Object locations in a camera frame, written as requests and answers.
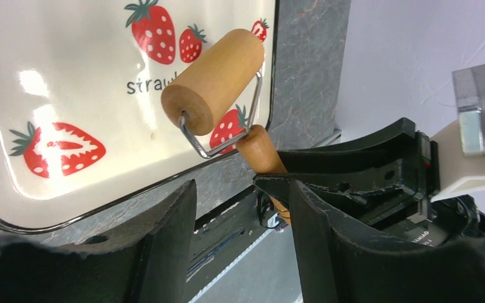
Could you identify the white strawberry enamel tray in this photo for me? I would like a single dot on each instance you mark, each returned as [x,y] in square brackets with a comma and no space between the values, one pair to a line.
[81,122]

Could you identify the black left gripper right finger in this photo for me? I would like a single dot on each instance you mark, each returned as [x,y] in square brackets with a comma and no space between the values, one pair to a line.
[341,259]

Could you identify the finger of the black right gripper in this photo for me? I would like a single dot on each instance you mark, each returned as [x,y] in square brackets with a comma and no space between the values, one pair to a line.
[351,148]
[338,196]

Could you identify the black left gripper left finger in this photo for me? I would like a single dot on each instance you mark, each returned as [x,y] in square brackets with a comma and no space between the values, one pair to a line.
[145,259]

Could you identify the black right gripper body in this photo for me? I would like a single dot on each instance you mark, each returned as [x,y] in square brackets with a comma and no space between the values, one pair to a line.
[404,197]

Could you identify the wooden dough roller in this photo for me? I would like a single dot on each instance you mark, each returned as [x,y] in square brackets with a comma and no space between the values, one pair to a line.
[199,97]

